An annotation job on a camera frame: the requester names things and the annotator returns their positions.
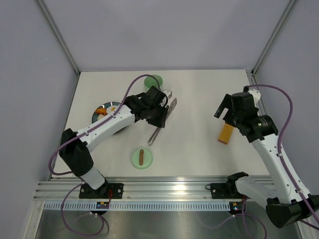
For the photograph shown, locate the metal tongs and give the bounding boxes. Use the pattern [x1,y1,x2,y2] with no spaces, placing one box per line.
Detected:
[147,97,178,146]

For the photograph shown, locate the toy orange nugget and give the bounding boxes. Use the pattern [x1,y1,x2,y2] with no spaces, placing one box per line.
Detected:
[95,108,106,115]

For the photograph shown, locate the right aluminium frame post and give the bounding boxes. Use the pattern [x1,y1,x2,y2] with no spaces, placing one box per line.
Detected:
[251,0,298,77]

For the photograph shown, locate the green cylindrical lunch container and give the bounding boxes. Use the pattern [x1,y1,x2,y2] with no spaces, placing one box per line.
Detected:
[144,75,163,92]

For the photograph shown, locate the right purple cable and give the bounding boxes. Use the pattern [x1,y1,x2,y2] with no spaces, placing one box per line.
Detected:
[199,84,319,239]

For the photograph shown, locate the dark teal plate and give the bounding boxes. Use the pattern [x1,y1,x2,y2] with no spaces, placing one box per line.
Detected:
[91,101,126,134]

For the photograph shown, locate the purple cable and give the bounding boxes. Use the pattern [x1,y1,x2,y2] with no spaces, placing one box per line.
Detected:
[199,84,319,239]
[48,74,162,236]

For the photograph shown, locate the green round lid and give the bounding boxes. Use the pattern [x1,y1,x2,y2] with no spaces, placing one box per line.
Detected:
[131,148,153,170]

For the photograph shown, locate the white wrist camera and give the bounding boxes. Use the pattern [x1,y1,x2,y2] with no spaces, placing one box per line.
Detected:
[248,89,261,104]
[162,90,172,99]

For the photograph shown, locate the white slotted cable duct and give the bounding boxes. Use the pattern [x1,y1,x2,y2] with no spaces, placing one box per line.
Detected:
[44,201,230,212]

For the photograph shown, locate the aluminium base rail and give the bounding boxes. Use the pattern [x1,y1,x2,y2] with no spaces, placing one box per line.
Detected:
[33,176,227,202]

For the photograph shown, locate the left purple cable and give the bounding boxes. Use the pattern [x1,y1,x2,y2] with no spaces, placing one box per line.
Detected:
[48,74,162,236]

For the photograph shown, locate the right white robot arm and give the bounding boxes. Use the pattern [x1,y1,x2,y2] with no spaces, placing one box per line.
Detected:
[214,91,319,228]

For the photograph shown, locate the left aluminium frame post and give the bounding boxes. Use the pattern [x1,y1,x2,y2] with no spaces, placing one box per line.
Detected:
[35,0,81,78]

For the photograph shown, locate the aluminium frame post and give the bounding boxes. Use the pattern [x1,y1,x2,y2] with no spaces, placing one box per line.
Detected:
[251,0,298,77]
[35,0,81,78]

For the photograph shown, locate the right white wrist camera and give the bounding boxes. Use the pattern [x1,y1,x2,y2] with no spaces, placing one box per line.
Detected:
[248,89,261,104]

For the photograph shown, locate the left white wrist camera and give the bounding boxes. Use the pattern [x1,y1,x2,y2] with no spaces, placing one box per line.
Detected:
[162,90,172,99]

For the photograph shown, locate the orange rectangular box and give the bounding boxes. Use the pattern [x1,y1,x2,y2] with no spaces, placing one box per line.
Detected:
[218,123,234,145]

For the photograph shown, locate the toy fried egg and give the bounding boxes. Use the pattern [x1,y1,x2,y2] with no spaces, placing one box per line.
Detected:
[105,105,118,115]

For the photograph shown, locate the toy white cheese cube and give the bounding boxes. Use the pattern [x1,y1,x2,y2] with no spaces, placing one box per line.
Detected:
[97,114,106,120]

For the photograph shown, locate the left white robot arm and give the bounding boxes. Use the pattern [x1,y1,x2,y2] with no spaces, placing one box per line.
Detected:
[59,86,172,198]

